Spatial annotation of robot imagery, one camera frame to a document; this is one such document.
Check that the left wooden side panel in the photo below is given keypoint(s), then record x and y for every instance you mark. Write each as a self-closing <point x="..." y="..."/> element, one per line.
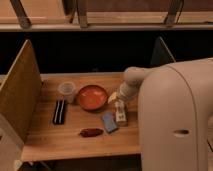
<point x="19" y="92"/>

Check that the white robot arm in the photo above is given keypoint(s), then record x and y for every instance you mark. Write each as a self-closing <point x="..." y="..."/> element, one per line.
<point x="175" y="102"/>

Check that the blue sponge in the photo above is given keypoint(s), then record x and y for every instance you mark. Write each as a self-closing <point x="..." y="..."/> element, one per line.
<point x="109" y="123"/>

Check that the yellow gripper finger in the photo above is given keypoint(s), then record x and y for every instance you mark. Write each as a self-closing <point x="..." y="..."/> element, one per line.
<point x="112" y="98"/>

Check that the clear plastic cup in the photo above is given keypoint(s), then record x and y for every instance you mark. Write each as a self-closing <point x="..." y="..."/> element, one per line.
<point x="67" y="90"/>

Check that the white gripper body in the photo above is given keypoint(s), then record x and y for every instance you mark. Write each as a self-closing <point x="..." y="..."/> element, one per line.
<point x="126" y="92"/>

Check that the wooden shelf frame background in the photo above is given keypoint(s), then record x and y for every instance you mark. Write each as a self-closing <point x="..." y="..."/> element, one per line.
<point x="105" y="15"/>

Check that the right dark side panel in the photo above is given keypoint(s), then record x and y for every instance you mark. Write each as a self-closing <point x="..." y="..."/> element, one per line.
<point x="161" y="54"/>

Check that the small white bottle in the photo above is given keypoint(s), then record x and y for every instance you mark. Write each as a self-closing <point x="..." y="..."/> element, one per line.
<point x="120" y="114"/>

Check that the black striped rectangular block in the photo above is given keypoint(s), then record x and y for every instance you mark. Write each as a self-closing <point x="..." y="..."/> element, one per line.
<point x="59" y="112"/>

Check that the orange ceramic bowl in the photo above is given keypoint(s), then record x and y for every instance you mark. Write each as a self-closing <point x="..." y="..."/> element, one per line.
<point x="91" y="97"/>

